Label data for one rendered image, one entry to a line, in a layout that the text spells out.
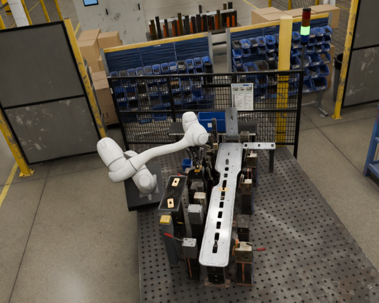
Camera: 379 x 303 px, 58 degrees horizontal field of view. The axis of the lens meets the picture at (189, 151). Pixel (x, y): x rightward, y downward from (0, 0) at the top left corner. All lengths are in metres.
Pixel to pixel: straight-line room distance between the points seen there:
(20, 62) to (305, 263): 3.76
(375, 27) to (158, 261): 4.16
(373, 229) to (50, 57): 4.05
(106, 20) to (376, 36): 6.22
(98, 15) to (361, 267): 8.06
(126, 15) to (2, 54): 5.04
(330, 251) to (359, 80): 3.38
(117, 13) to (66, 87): 4.84
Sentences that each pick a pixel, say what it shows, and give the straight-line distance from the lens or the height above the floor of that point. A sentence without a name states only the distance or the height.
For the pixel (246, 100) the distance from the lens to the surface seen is 3.39.
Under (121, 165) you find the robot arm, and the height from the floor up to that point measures 1.50.
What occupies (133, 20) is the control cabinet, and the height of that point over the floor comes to 0.80.
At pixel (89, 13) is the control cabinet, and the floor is 1.12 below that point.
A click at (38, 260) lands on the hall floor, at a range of 4.09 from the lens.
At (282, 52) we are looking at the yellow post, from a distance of 3.24.
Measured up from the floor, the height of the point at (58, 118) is 0.79.
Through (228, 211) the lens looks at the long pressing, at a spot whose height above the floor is 1.00.
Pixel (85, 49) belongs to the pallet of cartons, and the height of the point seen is 0.98.
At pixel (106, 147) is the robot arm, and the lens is 2.34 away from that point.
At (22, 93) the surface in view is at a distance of 4.80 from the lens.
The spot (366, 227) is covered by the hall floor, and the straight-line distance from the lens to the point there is 3.97.
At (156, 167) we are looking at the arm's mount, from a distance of 3.11.
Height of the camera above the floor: 2.79
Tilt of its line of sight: 35 degrees down
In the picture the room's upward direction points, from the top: 8 degrees counter-clockwise
